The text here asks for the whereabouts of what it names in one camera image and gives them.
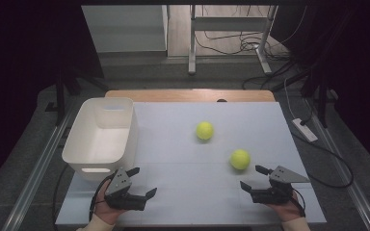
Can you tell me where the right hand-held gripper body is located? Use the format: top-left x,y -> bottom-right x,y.
250,165 -> 311,205

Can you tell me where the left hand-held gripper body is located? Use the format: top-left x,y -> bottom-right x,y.
104,167 -> 148,212

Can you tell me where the yellow-green tennis ball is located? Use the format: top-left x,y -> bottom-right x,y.
195,120 -> 215,141
229,148 -> 251,171

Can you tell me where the white plastic bin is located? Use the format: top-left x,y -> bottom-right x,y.
61,96 -> 139,182

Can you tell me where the person's right hand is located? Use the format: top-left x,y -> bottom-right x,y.
267,194 -> 304,223

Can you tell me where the person's left hand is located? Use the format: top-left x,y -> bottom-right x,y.
93,180 -> 128,226

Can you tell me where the white power strip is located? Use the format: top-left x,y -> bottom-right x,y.
291,117 -> 319,143

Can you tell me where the black stand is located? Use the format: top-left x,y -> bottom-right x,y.
44,64 -> 78,127
301,64 -> 331,129

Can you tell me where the wooden table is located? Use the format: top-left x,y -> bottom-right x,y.
105,90 -> 277,103

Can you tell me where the white cabinet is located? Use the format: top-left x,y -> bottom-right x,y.
81,4 -> 169,53

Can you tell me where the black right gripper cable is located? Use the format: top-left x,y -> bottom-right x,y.
291,188 -> 306,218

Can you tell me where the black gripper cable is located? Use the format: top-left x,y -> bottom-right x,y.
291,188 -> 306,218
89,174 -> 114,222

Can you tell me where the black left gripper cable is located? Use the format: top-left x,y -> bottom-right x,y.
89,174 -> 114,222

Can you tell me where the black power strip cable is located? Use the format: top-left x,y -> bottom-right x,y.
292,130 -> 355,190

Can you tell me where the grey metal floor rail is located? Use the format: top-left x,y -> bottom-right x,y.
1,105 -> 78,231
303,95 -> 370,231

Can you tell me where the thin white cable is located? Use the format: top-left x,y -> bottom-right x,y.
283,76 -> 299,120

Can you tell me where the tangle of floor cables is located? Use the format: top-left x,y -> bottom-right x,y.
194,30 -> 292,62

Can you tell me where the white metal desk frame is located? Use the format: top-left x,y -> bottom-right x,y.
187,4 -> 278,76

